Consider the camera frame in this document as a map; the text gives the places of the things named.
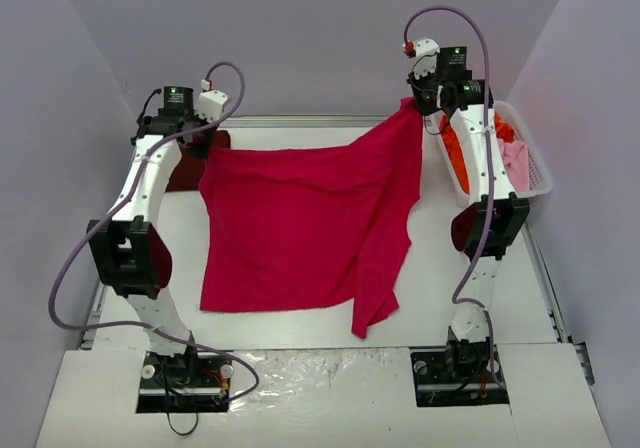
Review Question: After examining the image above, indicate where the light pink t-shirt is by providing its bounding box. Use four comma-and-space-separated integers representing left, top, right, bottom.
499, 140, 530, 193

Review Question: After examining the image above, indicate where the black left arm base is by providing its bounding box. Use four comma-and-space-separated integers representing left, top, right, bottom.
136, 349, 234, 437

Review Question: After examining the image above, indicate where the dark maroon folded t-shirt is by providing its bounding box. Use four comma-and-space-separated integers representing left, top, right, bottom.
166, 129, 231, 192

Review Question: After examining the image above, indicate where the white plastic laundry basket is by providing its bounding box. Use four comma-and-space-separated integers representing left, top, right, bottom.
425, 101, 553, 208

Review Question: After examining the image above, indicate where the orange t-shirt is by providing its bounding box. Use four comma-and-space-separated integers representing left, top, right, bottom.
439, 114, 517, 194

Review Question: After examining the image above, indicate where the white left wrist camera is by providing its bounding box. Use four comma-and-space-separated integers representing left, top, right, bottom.
194, 79, 231, 124

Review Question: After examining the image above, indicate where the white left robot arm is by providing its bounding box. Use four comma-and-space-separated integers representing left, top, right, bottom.
90, 80, 230, 386

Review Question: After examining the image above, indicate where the crimson red t-shirt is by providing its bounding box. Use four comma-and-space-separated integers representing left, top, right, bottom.
199, 98, 423, 338

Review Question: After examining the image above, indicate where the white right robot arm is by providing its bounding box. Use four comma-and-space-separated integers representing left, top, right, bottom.
404, 38, 530, 381

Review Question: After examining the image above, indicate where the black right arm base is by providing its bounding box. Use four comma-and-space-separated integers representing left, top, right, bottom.
409, 335, 509, 408

